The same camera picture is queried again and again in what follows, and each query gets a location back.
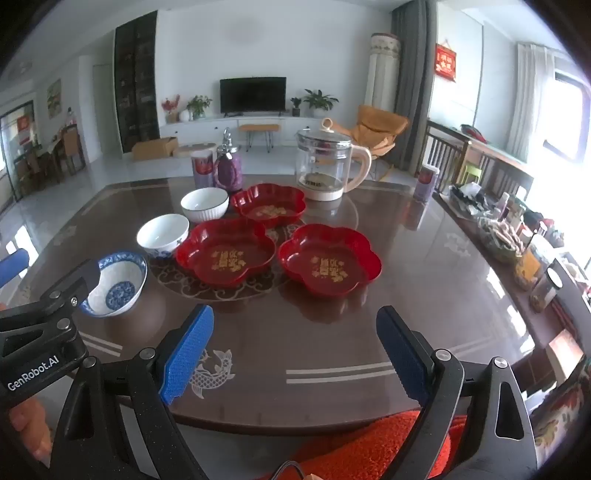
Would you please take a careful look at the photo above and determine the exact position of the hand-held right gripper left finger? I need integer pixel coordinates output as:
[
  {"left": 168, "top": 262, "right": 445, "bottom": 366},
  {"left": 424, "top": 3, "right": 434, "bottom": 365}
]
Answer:
[{"left": 62, "top": 304, "right": 215, "bottom": 480}]

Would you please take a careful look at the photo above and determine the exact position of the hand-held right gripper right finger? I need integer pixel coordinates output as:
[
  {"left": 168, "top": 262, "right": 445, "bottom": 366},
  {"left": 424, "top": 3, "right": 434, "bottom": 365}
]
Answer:
[{"left": 375, "top": 305, "right": 539, "bottom": 480}]

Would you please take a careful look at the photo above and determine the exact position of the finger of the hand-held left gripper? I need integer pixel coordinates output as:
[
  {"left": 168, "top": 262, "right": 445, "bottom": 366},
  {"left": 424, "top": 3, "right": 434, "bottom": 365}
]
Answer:
[
  {"left": 0, "top": 259, "right": 101, "bottom": 357},
  {"left": 0, "top": 249, "right": 30, "bottom": 288}
]

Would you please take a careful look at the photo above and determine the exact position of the blue patterned bowl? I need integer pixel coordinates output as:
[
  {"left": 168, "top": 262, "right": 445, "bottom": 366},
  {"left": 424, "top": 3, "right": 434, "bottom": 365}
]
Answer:
[{"left": 79, "top": 251, "right": 148, "bottom": 318}]

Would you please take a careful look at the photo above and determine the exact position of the red flower-shaped plate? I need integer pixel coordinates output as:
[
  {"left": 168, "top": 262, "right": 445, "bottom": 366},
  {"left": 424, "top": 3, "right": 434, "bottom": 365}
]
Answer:
[
  {"left": 175, "top": 218, "right": 277, "bottom": 289},
  {"left": 231, "top": 183, "right": 308, "bottom": 228},
  {"left": 278, "top": 224, "right": 383, "bottom": 296}
]

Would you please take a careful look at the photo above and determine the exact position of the white bowl with blue flowers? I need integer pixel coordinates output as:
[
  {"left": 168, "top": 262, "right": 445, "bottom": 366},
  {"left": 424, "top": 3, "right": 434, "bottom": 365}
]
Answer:
[{"left": 137, "top": 213, "right": 190, "bottom": 259}]

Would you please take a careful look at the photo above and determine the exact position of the white ribbed bowl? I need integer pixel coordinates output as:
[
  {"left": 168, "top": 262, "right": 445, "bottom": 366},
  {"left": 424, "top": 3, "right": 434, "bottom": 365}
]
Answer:
[{"left": 180, "top": 187, "right": 230, "bottom": 224}]

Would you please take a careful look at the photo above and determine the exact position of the person's left hand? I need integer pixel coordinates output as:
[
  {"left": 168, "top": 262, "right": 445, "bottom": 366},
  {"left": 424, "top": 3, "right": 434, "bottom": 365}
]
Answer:
[{"left": 0, "top": 397, "right": 52, "bottom": 468}]

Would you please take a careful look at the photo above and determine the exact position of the orange fuzzy clothing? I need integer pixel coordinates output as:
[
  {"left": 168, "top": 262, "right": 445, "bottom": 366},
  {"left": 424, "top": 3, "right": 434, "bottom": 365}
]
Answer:
[{"left": 263, "top": 408, "right": 467, "bottom": 480}]

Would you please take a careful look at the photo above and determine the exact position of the wooden dining table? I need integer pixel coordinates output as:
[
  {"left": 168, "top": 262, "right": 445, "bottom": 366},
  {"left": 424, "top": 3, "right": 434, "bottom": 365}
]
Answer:
[{"left": 14, "top": 138, "right": 63, "bottom": 190}]

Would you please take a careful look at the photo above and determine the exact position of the wooden dining chair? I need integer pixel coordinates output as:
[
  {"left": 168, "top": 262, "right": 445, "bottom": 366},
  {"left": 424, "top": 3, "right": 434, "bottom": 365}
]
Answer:
[{"left": 60, "top": 124, "right": 86, "bottom": 174}]

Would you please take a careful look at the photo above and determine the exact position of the basket of snacks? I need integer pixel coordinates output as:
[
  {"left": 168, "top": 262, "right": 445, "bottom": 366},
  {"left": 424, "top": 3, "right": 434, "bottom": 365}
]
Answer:
[{"left": 478, "top": 217, "right": 522, "bottom": 264}]

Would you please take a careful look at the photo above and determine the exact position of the jar with orange contents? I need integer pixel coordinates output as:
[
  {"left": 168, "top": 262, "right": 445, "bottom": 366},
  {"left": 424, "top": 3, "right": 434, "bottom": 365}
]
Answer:
[{"left": 515, "top": 249, "right": 550, "bottom": 291}]

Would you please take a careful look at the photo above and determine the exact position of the jar with black lid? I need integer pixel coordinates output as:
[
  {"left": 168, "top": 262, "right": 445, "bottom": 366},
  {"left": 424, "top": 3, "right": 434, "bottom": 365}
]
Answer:
[{"left": 530, "top": 265, "right": 561, "bottom": 312}]

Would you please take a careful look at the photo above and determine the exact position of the cardboard box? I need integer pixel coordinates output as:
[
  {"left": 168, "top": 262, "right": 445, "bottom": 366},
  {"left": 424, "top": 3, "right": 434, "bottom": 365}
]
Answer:
[{"left": 132, "top": 137, "right": 179, "bottom": 161}]

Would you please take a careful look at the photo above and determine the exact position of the brown flat box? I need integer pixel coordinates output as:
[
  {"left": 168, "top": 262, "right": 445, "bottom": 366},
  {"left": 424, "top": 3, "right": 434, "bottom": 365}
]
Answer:
[{"left": 547, "top": 330, "right": 585, "bottom": 374}]

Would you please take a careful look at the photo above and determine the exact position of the black tray of small things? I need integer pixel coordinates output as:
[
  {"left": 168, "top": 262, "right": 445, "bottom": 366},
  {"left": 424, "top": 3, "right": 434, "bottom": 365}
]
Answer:
[{"left": 450, "top": 182, "right": 490, "bottom": 217}]

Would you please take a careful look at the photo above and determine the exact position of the floral seat cushion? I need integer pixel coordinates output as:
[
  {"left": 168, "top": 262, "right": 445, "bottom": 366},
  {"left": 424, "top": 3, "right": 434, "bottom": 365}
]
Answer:
[{"left": 531, "top": 360, "right": 591, "bottom": 467}]

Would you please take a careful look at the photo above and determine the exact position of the silver and red tin can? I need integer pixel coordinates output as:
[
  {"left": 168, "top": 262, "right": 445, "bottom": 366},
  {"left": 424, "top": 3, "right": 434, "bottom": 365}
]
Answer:
[{"left": 191, "top": 150, "right": 218, "bottom": 189}]

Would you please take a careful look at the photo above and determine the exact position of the flask with purple knitted cover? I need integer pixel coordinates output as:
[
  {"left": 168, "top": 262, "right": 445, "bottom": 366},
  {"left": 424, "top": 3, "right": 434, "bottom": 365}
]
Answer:
[{"left": 212, "top": 128, "right": 244, "bottom": 192}]

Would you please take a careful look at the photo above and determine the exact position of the beige round stool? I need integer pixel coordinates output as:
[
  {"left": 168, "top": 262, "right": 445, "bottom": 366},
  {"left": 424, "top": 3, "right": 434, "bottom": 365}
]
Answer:
[{"left": 178, "top": 143, "right": 218, "bottom": 160}]

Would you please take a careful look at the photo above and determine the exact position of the wooden slatted bench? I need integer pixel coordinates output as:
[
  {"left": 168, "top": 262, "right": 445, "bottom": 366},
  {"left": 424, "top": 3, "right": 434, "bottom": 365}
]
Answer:
[{"left": 422, "top": 119, "right": 532, "bottom": 195}]

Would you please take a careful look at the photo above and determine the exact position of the glass electric kettle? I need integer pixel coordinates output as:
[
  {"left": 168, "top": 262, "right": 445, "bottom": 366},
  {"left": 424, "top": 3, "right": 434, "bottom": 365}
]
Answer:
[{"left": 295, "top": 117, "right": 372, "bottom": 201}]

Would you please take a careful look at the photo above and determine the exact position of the white television cabinet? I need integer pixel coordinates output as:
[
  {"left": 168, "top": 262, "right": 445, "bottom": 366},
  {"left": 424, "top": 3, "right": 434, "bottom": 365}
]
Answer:
[{"left": 159, "top": 115, "right": 324, "bottom": 148}]

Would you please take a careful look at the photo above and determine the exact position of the dark display cabinet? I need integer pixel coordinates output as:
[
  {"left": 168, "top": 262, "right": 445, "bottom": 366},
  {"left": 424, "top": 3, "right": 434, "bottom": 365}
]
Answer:
[{"left": 114, "top": 11, "right": 160, "bottom": 153}]

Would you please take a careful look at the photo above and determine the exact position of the green potted plant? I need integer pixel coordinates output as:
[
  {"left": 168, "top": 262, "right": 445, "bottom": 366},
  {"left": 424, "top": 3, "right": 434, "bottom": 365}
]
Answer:
[{"left": 186, "top": 95, "right": 213, "bottom": 121}]

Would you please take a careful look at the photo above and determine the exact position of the orange lounge chair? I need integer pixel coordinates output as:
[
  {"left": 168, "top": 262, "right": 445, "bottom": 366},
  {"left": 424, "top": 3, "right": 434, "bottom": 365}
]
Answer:
[{"left": 332, "top": 105, "right": 410, "bottom": 160}]

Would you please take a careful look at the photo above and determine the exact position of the wooden bench with metal legs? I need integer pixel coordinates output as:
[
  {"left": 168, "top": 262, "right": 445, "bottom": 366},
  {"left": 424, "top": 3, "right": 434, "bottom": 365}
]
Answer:
[{"left": 239, "top": 124, "right": 281, "bottom": 152}]

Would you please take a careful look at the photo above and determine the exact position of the large leafy potted plant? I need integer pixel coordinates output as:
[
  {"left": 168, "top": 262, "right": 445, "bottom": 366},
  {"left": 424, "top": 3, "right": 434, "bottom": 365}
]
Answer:
[{"left": 303, "top": 89, "right": 339, "bottom": 117}]

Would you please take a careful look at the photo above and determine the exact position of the black television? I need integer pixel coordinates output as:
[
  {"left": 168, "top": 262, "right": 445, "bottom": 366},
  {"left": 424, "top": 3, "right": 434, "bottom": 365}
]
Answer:
[{"left": 220, "top": 77, "right": 287, "bottom": 116}]

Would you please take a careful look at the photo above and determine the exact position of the grey curtain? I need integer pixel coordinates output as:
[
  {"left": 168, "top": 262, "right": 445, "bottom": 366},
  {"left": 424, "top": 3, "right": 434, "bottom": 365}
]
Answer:
[{"left": 390, "top": 0, "right": 437, "bottom": 174}]

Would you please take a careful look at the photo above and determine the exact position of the covered standing air conditioner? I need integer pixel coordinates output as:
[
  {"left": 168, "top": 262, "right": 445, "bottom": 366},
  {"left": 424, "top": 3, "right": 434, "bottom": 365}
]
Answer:
[{"left": 365, "top": 32, "right": 400, "bottom": 109}]

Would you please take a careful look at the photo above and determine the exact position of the white curtain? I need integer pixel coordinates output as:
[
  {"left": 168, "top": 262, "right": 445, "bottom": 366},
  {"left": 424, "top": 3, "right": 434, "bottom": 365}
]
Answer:
[{"left": 512, "top": 41, "right": 557, "bottom": 162}]

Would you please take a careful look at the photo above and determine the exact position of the black cable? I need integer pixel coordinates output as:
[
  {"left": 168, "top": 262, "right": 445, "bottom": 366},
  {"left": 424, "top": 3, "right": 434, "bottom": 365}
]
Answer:
[{"left": 272, "top": 462, "right": 306, "bottom": 480}]

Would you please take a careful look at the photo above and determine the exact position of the framed wall picture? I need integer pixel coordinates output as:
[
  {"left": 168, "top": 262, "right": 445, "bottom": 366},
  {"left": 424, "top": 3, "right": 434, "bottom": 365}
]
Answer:
[{"left": 46, "top": 78, "right": 62, "bottom": 115}]

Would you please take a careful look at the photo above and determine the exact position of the red wall calendar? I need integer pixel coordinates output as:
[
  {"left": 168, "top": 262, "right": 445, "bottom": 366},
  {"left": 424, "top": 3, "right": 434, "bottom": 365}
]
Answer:
[{"left": 435, "top": 44, "right": 458, "bottom": 83}]

